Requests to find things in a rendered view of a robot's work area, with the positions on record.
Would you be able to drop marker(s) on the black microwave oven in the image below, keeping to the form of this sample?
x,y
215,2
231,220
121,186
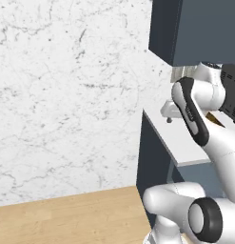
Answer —
x,y
231,92

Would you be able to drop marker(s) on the wooden cutting board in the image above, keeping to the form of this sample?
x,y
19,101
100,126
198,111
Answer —
x,y
214,118

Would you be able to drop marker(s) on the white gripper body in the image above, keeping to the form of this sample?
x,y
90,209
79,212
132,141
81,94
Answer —
x,y
170,110

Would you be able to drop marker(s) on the dark blue wall cupboard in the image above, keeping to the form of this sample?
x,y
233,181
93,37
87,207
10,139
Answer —
x,y
198,28

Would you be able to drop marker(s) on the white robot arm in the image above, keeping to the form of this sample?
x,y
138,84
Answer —
x,y
223,146

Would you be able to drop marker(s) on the dark blue base cabinet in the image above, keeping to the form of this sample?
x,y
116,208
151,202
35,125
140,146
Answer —
x,y
153,171

